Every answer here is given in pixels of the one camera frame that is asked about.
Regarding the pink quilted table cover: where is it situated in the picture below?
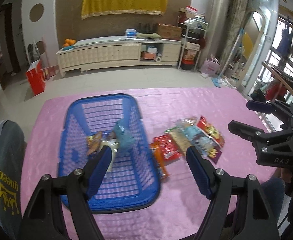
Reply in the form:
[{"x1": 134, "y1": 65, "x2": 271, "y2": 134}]
[{"x1": 20, "y1": 87, "x2": 287, "y2": 240}]

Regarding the white metal shelf rack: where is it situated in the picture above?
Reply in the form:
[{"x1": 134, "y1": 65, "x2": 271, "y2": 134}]
[{"x1": 178, "y1": 12, "x2": 209, "y2": 70}]

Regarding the orange long snack pack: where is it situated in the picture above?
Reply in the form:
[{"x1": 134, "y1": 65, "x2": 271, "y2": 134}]
[{"x1": 150, "y1": 142, "x2": 169, "y2": 180}]

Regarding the cream TV cabinet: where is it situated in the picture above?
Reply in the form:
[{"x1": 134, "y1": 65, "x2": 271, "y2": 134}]
[{"x1": 56, "y1": 36, "x2": 181, "y2": 76}]

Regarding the plate of oranges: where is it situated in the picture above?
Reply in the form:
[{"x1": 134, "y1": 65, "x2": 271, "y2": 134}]
[{"x1": 62, "y1": 38, "x2": 76, "y2": 49}]

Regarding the green folded cloth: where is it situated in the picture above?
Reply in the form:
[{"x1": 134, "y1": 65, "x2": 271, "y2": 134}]
[{"x1": 136, "y1": 33, "x2": 162, "y2": 40}]

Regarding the blue tissue pack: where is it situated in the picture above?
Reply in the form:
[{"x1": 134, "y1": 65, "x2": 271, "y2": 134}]
[{"x1": 125, "y1": 29, "x2": 138, "y2": 38}]

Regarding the blue plastic basket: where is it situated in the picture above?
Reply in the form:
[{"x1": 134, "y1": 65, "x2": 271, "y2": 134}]
[{"x1": 58, "y1": 94, "x2": 161, "y2": 214}]

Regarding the silver standing air conditioner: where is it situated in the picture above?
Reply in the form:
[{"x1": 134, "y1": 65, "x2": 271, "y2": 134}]
[{"x1": 198, "y1": 0, "x2": 230, "y2": 67}]

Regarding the orange small snack pack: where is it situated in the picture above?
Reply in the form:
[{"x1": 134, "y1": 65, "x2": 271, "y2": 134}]
[{"x1": 87, "y1": 132, "x2": 102, "y2": 155}]

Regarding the light blue snack pack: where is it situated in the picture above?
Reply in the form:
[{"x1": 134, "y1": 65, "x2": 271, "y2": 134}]
[{"x1": 183, "y1": 126, "x2": 217, "y2": 155}]

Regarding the brown cardboard box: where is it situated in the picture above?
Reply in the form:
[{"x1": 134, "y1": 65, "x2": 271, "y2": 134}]
[{"x1": 156, "y1": 23, "x2": 182, "y2": 40}]

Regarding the red paper bag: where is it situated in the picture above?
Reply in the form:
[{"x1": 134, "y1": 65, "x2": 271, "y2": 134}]
[{"x1": 26, "y1": 60, "x2": 46, "y2": 95}]

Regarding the cracker pack clear green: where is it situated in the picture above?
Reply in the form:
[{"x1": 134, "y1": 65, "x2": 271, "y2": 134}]
[{"x1": 165, "y1": 127, "x2": 192, "y2": 156}]

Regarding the pink gift bag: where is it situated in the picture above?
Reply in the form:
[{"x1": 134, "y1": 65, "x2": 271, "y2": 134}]
[{"x1": 200, "y1": 57, "x2": 220, "y2": 77}]

